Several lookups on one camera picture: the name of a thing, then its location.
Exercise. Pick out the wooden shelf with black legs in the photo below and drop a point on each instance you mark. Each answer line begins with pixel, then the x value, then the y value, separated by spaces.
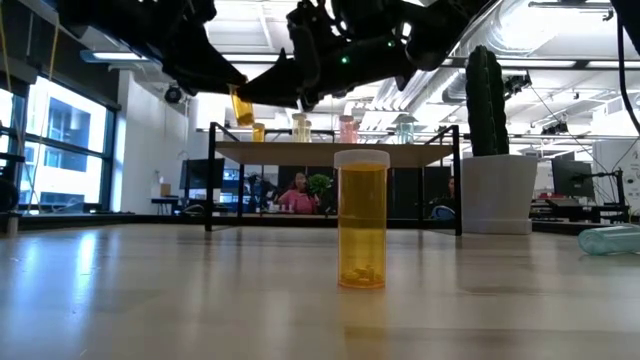
pixel 325 154

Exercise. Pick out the green cactus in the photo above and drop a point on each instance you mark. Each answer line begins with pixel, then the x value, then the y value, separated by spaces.
pixel 482 100

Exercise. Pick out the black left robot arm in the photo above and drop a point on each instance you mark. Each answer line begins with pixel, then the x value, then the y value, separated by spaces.
pixel 110 20

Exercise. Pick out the white plant pot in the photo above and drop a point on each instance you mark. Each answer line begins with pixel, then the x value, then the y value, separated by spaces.
pixel 497 195

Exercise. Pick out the black ceiling camera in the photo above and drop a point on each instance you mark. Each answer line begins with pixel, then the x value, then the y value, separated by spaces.
pixel 517 82

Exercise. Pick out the green potted plant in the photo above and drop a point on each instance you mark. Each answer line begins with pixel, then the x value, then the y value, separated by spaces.
pixel 320 184

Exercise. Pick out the pink medicine bottle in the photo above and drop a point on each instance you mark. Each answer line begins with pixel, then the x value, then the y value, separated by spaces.
pixel 356 132
pixel 346 130

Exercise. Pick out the silver ventilation duct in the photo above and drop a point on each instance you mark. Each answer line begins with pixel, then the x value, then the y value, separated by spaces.
pixel 515 30

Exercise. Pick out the small cardboard box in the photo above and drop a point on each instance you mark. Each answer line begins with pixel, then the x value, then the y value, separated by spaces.
pixel 165 190

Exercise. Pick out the long ceiling light bar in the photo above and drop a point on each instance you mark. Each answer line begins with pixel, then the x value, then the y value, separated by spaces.
pixel 120 56

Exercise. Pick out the person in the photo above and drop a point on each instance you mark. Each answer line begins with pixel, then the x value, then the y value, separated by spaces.
pixel 298 200
pixel 448 192

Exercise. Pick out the black desk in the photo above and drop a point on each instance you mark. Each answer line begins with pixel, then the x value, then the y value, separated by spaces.
pixel 590 212

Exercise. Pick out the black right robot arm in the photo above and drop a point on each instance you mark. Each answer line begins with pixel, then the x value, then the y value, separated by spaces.
pixel 440 30

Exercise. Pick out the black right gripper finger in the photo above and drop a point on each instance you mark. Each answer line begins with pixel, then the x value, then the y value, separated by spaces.
pixel 280 87

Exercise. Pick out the black monitor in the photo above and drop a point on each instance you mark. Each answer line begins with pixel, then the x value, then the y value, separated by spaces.
pixel 572 177
pixel 200 174

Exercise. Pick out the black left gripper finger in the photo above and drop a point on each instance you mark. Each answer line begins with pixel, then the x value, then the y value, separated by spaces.
pixel 200 70

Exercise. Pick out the black ceiling spotlight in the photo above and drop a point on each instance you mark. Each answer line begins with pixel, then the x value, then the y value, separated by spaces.
pixel 173 96

